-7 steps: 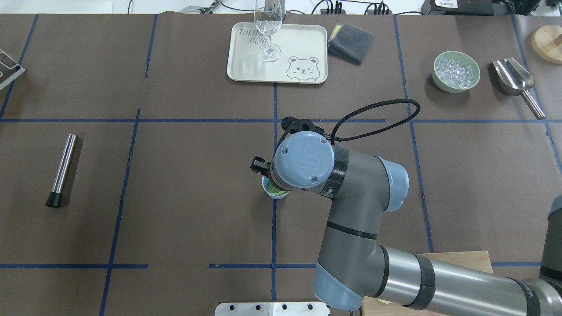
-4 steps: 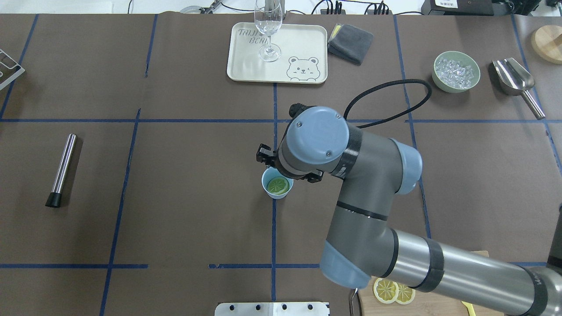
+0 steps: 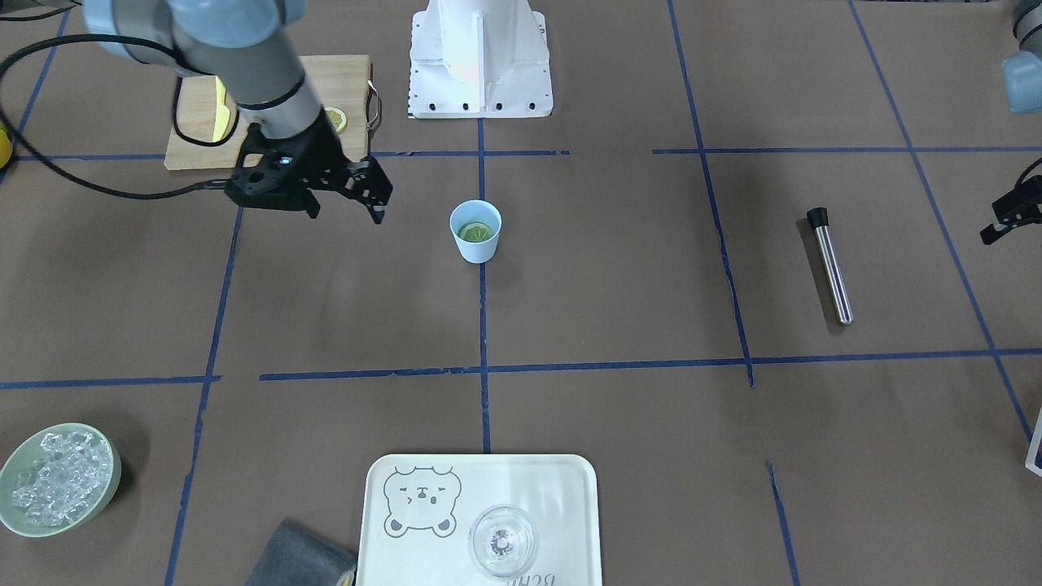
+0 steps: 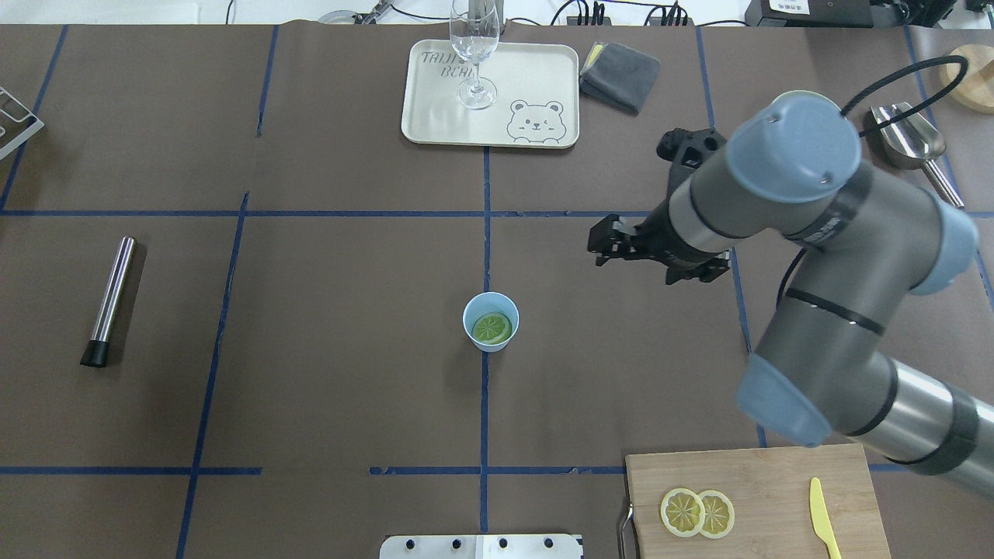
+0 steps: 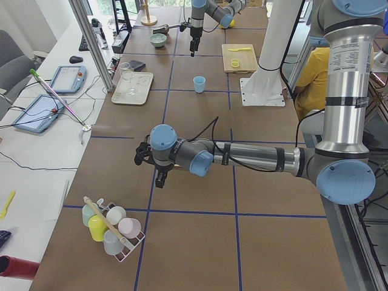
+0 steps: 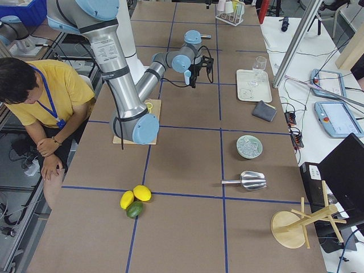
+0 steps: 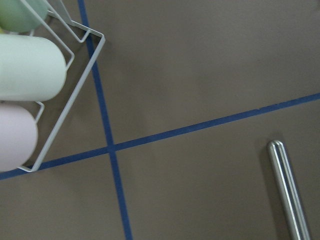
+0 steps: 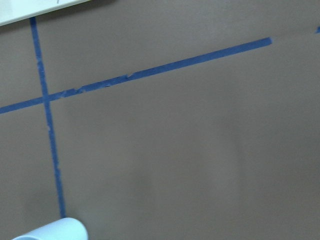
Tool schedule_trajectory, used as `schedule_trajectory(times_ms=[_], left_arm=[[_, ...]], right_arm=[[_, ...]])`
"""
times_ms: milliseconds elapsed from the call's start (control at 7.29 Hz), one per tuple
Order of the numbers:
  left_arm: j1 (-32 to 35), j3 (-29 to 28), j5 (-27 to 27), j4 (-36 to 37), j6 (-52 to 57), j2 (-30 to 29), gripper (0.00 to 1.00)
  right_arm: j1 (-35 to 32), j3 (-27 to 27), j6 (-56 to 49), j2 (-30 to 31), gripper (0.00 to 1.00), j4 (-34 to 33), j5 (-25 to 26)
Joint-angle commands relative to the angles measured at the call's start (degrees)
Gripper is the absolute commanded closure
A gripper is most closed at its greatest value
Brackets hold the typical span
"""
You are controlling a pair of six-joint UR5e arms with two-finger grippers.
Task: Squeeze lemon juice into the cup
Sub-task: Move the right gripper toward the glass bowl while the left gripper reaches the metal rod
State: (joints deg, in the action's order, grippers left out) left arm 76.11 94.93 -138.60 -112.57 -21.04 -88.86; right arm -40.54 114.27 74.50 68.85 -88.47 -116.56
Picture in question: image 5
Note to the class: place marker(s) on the wooden mug tree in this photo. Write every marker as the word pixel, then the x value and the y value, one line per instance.
pixel 148 19

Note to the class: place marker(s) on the yellow cup in rack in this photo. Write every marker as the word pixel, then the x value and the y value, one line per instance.
pixel 97 228

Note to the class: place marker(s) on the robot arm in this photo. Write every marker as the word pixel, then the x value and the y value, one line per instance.
pixel 338 164
pixel 222 15

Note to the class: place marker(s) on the black box device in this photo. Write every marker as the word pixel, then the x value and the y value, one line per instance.
pixel 120 42

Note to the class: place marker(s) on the black keyboard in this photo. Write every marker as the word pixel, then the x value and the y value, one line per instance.
pixel 83 46

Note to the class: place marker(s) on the clear wine glass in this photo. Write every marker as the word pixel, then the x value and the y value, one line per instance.
pixel 127 74

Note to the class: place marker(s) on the near blue teach pendant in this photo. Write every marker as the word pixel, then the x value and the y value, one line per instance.
pixel 39 115

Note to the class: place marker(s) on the wooden rack handle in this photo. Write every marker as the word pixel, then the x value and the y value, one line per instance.
pixel 89 202

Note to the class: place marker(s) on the red cylinder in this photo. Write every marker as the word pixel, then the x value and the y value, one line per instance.
pixel 18 268

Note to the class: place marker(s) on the light blue cup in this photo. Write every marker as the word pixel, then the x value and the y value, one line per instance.
pixel 199 84

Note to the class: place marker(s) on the metal ice scoop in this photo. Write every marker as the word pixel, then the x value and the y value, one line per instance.
pixel 164 29

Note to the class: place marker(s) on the aluminium frame post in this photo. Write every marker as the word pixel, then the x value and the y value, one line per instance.
pixel 83 21

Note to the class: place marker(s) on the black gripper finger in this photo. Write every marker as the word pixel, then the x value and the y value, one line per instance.
pixel 196 44
pixel 158 180
pixel 163 176
pixel 192 48

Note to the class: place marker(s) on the black computer mouse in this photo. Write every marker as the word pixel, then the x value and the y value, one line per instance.
pixel 75 59

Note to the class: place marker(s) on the grey folded cloth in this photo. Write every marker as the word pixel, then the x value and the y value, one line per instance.
pixel 137 66

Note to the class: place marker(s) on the green cup in rack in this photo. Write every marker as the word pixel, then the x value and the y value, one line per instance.
pixel 87 213

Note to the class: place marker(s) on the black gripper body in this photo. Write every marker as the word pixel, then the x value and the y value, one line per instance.
pixel 194 33
pixel 162 168

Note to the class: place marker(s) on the grey cup in rack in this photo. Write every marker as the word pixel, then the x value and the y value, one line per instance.
pixel 112 245

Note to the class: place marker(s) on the green bowl of ice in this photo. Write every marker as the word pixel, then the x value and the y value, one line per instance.
pixel 158 40

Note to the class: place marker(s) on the blue teach pendant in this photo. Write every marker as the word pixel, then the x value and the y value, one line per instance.
pixel 68 79
pixel 39 115

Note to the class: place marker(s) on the yellow lemon slice stack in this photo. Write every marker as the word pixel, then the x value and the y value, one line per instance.
pixel 234 63

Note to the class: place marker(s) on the metal stirring rod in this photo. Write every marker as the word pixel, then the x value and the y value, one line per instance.
pixel 85 127

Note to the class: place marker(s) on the wooden cutting board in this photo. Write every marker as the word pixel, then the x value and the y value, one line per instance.
pixel 247 59

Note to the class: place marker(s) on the grey office chair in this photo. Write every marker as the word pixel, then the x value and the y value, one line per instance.
pixel 15 71

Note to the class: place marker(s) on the yellow plastic knife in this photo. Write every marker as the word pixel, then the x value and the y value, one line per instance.
pixel 239 49

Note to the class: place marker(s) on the white cup in rack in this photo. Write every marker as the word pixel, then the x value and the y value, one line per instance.
pixel 115 214

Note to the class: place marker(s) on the person in yellow shirt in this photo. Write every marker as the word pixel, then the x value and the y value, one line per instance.
pixel 311 88

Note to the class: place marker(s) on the white wire cup rack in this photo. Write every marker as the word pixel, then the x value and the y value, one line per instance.
pixel 130 244

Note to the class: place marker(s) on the cream bear tray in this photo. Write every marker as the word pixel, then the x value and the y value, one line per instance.
pixel 142 82

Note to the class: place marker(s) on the far blue teach pendant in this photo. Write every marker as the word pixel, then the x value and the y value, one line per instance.
pixel 68 79

